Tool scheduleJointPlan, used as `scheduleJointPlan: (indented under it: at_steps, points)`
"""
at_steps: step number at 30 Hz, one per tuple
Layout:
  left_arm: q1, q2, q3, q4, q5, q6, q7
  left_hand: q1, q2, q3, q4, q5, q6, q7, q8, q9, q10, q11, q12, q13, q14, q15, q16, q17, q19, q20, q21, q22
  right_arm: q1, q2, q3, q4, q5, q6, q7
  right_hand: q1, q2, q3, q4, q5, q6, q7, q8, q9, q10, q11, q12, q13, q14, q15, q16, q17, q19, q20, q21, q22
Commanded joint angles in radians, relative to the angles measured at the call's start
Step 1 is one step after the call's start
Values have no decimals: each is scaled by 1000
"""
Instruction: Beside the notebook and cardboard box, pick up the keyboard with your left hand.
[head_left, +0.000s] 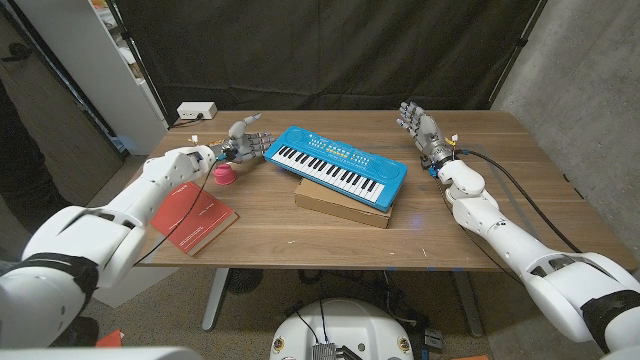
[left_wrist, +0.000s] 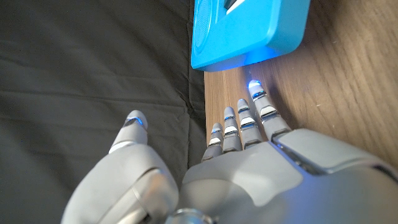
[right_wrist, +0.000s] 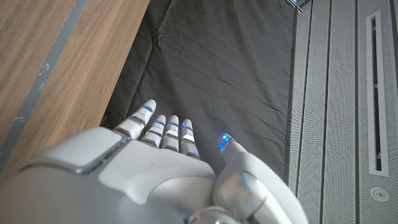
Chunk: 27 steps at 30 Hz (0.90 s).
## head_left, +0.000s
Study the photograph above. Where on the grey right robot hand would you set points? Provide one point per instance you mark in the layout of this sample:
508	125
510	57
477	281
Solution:
427	132

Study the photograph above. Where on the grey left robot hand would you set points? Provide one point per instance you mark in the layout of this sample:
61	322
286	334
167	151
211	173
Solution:
242	145

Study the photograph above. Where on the blue toy piano keyboard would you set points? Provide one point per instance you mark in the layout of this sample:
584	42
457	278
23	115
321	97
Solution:
335	165

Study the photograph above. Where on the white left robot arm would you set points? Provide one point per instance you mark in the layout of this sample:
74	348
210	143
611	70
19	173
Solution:
100	235

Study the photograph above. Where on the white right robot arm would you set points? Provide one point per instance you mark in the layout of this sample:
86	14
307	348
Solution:
520	245

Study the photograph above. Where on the white power strip box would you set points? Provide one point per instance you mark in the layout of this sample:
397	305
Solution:
196	110

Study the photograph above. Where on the red notebook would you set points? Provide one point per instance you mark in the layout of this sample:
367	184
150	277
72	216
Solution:
200	220

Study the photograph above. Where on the brown flat cardboard box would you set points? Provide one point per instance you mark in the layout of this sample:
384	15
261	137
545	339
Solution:
330	205

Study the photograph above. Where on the pink plastic cup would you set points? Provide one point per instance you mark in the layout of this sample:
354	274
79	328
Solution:
225	175

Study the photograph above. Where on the black backdrop stand pole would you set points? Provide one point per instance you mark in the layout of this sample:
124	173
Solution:
137	60
517	50

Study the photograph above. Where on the black backdrop curtain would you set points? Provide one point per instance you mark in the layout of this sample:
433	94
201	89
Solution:
325	50

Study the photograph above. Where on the black round floor fan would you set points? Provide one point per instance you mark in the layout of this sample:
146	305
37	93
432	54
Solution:
245	280

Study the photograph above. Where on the grey table leg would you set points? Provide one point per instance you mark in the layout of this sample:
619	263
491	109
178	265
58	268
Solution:
469	305
215	300

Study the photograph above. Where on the white shelf cabinet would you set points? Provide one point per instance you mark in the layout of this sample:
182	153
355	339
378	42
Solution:
100	75

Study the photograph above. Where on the white robot torso base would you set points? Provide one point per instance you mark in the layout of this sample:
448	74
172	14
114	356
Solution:
340	330

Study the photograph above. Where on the person in dark trousers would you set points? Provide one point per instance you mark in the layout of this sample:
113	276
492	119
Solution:
20	165

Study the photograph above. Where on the orange floor item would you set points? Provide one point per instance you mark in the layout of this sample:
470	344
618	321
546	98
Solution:
110	340

